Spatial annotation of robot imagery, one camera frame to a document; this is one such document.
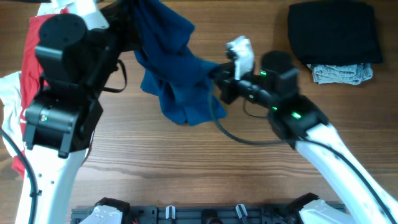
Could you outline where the blue t-shirt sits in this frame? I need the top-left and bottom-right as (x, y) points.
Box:
(134, 1), (219, 126)

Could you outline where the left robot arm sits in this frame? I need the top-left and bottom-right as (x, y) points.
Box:
(16, 1), (134, 223)

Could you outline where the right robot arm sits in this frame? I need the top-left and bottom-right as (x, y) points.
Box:
(210, 50), (397, 223)

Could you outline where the folded black garment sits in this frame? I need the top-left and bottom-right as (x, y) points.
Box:
(287, 1), (383, 66)

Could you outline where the folded grey garment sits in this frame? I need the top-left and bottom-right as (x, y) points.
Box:
(307, 63), (373, 85)

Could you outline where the red t-shirt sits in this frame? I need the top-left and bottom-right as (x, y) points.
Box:
(11, 7), (70, 179)

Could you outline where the white t-shirt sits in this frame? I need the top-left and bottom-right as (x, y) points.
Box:
(0, 0), (75, 158)

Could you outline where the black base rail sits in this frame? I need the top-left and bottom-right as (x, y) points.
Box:
(70, 197), (347, 224)

